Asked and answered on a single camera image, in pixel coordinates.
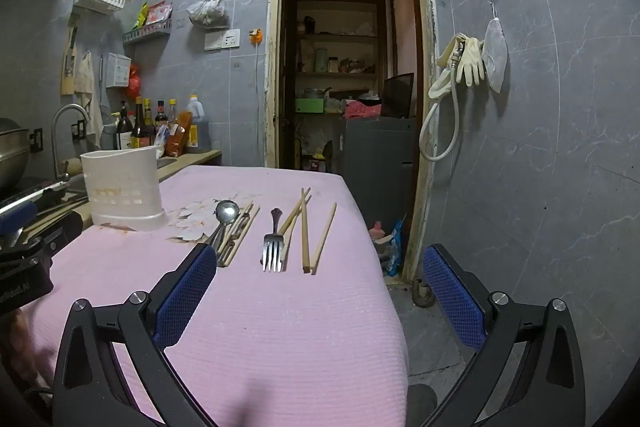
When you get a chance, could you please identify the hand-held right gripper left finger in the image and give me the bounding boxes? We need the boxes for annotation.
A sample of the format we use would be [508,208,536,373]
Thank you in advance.
[51,243,218,427]

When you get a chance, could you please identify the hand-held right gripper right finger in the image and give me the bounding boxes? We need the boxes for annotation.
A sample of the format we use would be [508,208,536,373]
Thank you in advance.
[422,244,587,427]

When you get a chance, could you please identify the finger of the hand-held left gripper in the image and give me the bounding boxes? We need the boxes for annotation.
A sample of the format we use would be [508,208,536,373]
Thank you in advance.
[0,201,40,235]
[22,209,84,254]

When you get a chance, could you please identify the white plastic utensil holder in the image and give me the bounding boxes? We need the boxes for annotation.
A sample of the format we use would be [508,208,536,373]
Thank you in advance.
[80,145,169,233]

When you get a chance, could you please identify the person's left forearm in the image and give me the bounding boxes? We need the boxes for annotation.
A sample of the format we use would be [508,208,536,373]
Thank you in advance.
[0,304,56,390]

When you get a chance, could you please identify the metal pot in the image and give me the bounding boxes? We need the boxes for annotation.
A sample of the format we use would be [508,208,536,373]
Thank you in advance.
[0,117,30,196]

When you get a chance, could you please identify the blue plastic bag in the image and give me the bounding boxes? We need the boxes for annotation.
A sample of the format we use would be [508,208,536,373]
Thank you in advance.
[384,219,407,279]

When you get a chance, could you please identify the metal spoon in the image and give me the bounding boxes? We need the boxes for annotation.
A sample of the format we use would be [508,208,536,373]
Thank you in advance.
[202,200,241,254]

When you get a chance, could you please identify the metal fork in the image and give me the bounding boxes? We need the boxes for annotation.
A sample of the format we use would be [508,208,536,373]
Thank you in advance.
[259,207,285,273]

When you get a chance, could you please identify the pink tablecloth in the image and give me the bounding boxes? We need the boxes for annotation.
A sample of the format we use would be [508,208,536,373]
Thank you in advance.
[22,165,412,427]

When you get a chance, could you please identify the metal faucet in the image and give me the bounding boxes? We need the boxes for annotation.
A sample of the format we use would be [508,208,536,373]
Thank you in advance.
[51,104,92,182]

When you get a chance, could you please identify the dark wine bottle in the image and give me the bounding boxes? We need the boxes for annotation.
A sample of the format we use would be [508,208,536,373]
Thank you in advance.
[116,100,135,152]

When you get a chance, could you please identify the dark soy sauce bottle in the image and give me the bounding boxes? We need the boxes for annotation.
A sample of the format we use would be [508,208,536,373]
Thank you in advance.
[131,96,151,149]

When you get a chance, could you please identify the white blue packet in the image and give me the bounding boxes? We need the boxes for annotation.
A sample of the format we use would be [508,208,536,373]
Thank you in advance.
[152,124,171,158]

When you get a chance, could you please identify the yellow cap sauce bottle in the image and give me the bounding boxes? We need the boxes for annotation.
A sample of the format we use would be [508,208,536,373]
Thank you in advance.
[143,98,157,146]

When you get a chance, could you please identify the kitchen counter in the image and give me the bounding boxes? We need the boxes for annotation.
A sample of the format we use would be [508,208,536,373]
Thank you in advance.
[156,149,223,182]

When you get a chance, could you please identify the hanging beige towel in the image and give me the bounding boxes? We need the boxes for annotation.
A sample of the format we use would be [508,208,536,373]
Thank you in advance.
[73,50,104,138]

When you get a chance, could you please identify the orange seasoning packet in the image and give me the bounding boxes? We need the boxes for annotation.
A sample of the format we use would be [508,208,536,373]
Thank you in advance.
[164,110,194,158]

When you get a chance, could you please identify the hanging wooden cutting board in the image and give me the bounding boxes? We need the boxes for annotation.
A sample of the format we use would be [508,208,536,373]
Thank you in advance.
[60,26,80,96]

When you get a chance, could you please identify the grey cabinet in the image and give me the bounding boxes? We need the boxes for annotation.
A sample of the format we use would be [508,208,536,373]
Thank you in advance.
[341,116,419,229]

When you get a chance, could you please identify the white cardboard box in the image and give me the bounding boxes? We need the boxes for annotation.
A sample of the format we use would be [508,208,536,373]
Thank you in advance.
[104,52,133,88]

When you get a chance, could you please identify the large cooking oil jug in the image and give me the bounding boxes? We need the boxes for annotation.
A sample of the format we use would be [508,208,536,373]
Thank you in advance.
[185,94,212,154]

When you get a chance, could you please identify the pink cloth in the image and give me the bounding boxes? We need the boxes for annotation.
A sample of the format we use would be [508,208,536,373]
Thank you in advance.
[344,99,384,120]

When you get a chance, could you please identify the black monitor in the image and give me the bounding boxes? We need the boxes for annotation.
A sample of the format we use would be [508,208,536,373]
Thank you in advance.
[380,72,416,119]

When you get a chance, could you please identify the red snack packet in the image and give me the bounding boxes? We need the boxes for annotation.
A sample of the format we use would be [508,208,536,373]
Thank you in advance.
[146,0,174,26]

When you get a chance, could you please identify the cream rubber gloves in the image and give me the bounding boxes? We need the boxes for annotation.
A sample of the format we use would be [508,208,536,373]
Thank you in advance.
[456,35,487,88]

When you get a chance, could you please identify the white mesh bag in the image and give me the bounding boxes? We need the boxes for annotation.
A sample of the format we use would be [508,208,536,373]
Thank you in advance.
[482,1,509,94]

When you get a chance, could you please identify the wooden storage shelf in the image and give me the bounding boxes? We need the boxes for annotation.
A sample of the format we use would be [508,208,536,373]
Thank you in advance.
[284,0,389,170]

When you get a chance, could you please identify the white hose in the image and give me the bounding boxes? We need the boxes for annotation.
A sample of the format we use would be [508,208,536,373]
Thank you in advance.
[418,34,469,163]

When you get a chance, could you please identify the grey wall shelf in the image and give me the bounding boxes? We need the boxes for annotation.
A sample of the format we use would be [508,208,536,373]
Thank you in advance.
[122,19,174,46]

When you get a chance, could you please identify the white wall socket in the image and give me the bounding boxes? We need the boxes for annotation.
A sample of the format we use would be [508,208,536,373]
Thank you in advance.
[204,29,241,52]

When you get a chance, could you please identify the wooden door frame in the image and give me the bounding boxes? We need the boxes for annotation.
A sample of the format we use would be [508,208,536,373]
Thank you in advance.
[263,0,442,284]

